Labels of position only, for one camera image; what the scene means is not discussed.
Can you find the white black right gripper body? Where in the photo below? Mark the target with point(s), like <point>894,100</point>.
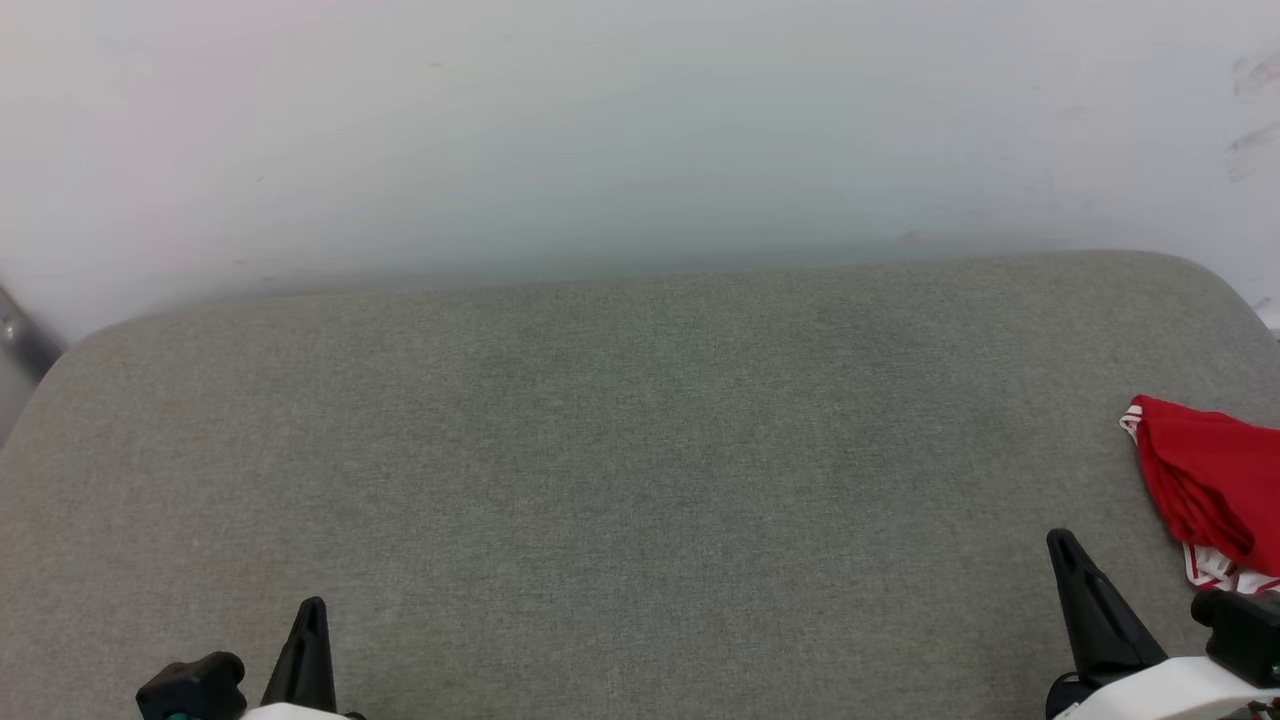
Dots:
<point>1170,695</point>

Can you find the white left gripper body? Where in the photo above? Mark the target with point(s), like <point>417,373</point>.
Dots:
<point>295,713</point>

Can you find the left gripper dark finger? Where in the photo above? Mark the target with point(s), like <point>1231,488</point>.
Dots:
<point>305,665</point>

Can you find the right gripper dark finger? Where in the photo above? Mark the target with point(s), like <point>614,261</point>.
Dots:
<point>1100,620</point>

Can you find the red and white jersey garment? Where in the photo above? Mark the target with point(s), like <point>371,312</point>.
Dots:
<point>1215,480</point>

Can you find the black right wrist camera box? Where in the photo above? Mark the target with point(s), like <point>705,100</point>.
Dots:
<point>1245,635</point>

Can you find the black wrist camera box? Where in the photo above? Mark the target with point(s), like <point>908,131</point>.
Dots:
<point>1245,635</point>
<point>195,685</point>

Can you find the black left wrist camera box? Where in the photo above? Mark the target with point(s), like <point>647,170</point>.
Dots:
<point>195,685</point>

